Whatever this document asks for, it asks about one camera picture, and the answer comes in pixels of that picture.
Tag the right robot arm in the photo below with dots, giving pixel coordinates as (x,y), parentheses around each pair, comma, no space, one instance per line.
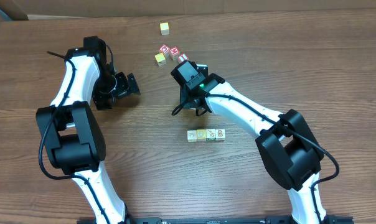
(289,151)

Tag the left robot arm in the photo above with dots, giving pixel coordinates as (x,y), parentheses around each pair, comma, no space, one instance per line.
(70,135)

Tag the beige picture wooden block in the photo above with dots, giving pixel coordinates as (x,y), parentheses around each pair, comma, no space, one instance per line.
(191,135)

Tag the yellow wooden block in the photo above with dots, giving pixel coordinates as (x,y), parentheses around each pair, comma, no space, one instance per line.
(201,134)
(164,28)

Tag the red letter M block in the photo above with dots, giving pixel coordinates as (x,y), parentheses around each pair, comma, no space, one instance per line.
(174,53)

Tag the cardboard box back edge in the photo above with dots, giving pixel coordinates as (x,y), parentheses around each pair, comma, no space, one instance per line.
(20,9)

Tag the far yellow wooden block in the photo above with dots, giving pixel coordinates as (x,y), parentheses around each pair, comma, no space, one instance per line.
(164,28)

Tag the green letter B block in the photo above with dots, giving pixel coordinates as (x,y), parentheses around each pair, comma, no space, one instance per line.
(220,135)

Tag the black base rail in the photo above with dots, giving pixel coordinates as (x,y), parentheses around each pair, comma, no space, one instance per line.
(330,219)

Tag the red letter O block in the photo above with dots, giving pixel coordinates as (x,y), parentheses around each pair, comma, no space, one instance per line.
(165,50)

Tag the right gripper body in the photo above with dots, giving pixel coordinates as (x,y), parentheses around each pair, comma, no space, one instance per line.
(202,68)

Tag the red letter I block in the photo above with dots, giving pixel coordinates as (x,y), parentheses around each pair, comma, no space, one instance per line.
(182,57)

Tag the yellow block near red blocks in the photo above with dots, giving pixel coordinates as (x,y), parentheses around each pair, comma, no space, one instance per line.
(160,59)

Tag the yellow top wooden block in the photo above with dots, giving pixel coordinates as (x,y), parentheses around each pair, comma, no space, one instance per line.
(201,134)

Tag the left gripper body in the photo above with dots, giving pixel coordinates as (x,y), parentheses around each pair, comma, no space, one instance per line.
(126,84)

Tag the beige drawing wooden block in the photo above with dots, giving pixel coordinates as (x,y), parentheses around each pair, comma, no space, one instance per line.
(210,134)

